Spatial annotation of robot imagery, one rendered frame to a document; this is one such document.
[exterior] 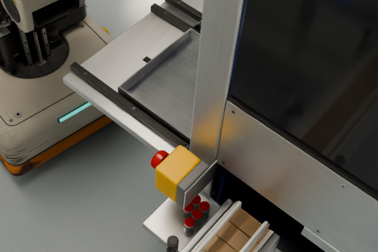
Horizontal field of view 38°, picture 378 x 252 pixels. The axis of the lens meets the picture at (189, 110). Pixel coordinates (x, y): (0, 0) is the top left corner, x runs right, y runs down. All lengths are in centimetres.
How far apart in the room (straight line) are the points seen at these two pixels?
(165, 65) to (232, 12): 62
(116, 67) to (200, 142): 41
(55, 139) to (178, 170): 117
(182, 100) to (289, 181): 44
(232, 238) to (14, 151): 116
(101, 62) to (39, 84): 80
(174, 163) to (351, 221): 33
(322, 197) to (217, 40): 30
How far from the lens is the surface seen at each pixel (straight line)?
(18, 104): 209
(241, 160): 97
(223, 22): 78
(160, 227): 111
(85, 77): 131
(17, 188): 223
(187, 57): 137
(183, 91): 130
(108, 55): 138
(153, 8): 147
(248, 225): 107
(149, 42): 141
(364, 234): 91
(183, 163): 101
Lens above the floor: 189
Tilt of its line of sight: 53 degrees down
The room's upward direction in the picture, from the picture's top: 5 degrees clockwise
